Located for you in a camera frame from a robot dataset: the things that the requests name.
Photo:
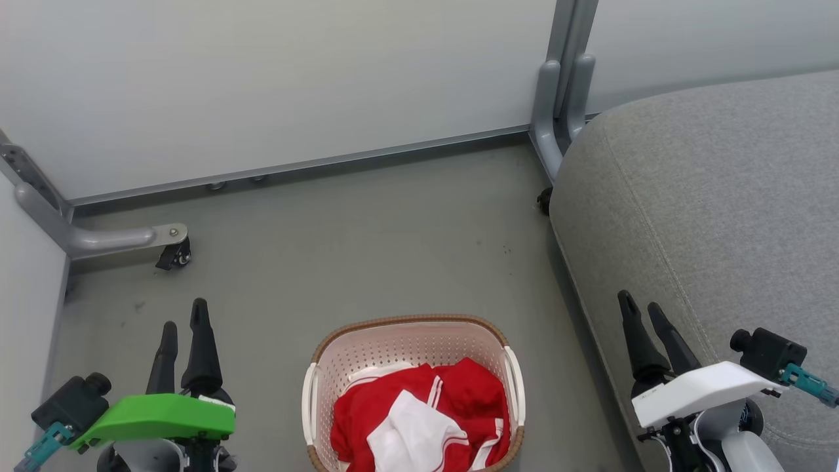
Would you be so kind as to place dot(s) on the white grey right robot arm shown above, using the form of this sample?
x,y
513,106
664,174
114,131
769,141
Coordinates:
x,y
747,452

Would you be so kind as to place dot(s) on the black caster wheel with brake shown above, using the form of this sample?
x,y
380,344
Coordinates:
x,y
175,254

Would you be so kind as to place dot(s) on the white perforated laundry basket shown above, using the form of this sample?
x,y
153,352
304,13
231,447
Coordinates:
x,y
400,347

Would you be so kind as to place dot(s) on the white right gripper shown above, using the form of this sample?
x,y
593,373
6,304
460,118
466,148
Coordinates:
x,y
701,390

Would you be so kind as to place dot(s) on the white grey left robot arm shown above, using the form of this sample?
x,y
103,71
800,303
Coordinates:
x,y
144,459

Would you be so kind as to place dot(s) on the red shorts white stripes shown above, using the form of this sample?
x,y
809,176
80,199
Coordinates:
x,y
475,390

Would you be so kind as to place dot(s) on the red and white jersey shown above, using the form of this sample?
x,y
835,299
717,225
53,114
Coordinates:
x,y
413,429

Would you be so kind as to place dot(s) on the grey fabric sofa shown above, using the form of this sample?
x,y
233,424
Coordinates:
x,y
708,196

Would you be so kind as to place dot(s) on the small black caster wheel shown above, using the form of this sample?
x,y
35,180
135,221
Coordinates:
x,y
545,202

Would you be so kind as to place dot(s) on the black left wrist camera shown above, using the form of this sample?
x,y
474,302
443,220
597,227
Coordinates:
x,y
69,403

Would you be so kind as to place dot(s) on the grey partition foot with plate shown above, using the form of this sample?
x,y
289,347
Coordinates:
x,y
98,241

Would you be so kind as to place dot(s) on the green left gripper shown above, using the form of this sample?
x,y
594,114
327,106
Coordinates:
x,y
157,416

